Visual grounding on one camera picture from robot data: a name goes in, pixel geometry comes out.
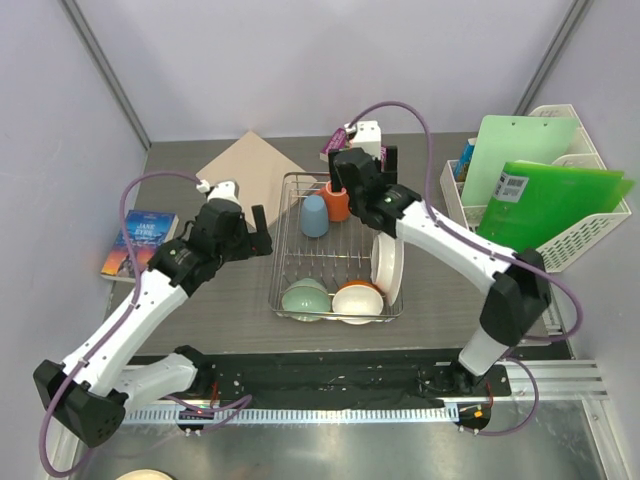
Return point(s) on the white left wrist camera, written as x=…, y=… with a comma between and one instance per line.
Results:
x=226, y=190

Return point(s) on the cream round plate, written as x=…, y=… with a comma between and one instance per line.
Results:
x=145, y=474

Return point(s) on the light green clipboard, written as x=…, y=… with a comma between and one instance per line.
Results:
x=503, y=139

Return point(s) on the blue plastic cup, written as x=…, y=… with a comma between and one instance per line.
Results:
x=314, y=221

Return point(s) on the metal wire dish rack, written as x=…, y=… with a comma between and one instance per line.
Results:
x=341, y=255

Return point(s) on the bright green plastic folder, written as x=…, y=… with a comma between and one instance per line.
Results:
x=534, y=202

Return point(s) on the orange white ceramic bowl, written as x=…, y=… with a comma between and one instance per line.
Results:
x=357, y=303

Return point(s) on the green ceramic bowl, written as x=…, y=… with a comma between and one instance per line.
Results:
x=306, y=300

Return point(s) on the purple paperback book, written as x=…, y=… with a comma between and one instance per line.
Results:
x=338, y=141

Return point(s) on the orange ceramic mug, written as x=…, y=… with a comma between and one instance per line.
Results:
x=337, y=203

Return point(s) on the blue white carton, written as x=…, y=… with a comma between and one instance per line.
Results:
x=461, y=168

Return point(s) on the white slotted cable duct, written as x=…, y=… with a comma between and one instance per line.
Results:
x=174, y=414

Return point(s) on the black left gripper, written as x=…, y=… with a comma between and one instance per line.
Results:
x=259, y=241

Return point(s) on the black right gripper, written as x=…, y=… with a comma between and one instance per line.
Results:
x=389, y=174

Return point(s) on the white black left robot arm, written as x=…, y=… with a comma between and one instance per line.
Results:
x=89, y=392

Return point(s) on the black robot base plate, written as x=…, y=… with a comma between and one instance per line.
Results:
x=349, y=380

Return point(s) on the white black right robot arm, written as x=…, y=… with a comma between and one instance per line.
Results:
x=515, y=285

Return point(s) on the blue Jane Eyre book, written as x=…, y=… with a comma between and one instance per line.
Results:
x=147, y=231

